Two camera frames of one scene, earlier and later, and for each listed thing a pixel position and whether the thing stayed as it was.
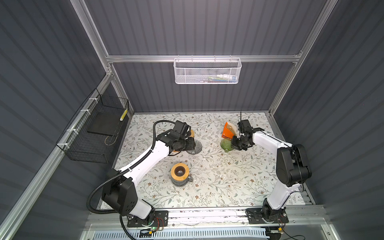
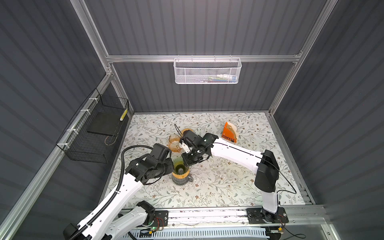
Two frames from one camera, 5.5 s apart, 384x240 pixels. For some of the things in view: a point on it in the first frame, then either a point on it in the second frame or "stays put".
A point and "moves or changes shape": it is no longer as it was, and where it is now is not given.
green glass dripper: (226, 144) moves or changes shape
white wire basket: (207, 70) stays put
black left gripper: (191, 144) -> (169, 162)
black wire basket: (93, 137) stays put
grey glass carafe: (182, 182) stays put
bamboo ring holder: (178, 178) stays put
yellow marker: (122, 117) stays put
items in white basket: (221, 78) stays put
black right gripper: (235, 146) -> (186, 161)
